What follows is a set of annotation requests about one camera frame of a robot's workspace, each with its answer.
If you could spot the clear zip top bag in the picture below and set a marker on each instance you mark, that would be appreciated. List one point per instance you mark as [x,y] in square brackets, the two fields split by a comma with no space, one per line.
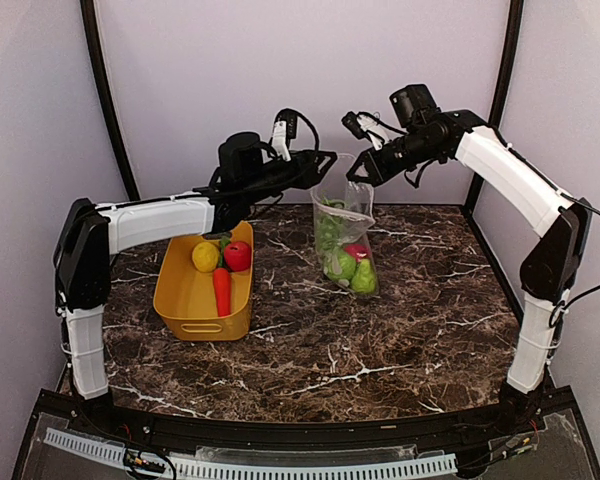
[357,214]

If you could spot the black front rail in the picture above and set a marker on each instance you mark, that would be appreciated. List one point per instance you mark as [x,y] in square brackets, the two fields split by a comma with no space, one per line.
[454,432]

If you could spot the red apple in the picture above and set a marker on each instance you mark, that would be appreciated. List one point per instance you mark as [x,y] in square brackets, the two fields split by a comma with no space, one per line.
[237,256]

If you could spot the green cabbage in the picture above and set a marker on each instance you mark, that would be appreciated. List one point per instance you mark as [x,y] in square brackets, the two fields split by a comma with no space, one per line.
[341,266]
[364,280]

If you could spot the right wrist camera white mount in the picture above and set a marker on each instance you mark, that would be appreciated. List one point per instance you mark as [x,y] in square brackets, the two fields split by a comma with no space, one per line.
[364,126]

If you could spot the green grapes bunch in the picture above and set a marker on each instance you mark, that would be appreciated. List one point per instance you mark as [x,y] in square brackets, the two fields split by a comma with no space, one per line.
[328,228]

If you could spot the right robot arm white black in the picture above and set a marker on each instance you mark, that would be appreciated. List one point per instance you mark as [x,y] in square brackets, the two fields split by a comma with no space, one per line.
[429,134]

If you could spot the left black frame post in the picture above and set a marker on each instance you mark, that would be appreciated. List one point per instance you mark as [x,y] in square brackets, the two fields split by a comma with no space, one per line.
[103,89]

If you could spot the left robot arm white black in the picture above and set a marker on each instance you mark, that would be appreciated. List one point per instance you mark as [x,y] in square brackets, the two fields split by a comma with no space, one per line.
[250,170]

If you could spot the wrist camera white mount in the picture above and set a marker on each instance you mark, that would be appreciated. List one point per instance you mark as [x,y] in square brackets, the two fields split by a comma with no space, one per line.
[283,132]
[364,126]

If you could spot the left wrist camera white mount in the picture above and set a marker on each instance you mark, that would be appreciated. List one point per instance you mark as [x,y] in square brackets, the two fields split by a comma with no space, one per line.
[283,132]

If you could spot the white slotted cable duct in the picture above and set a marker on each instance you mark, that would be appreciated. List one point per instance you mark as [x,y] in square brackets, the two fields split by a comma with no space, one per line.
[225,463]

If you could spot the yellow lemon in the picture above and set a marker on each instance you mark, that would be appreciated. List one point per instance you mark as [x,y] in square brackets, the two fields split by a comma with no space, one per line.
[205,256]

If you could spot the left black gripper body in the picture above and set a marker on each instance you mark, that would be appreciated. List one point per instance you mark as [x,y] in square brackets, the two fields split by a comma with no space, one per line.
[264,186]

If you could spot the red tomato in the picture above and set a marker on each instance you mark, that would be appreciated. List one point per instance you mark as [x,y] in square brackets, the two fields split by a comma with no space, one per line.
[357,251]

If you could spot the yellow plastic basket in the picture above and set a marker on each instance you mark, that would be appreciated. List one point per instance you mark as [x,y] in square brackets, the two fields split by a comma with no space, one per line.
[185,298]

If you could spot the orange carrot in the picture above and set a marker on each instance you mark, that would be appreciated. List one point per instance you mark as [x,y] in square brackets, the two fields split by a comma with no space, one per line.
[222,290]

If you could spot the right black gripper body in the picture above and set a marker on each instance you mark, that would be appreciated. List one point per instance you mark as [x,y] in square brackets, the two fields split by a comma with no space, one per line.
[387,168]

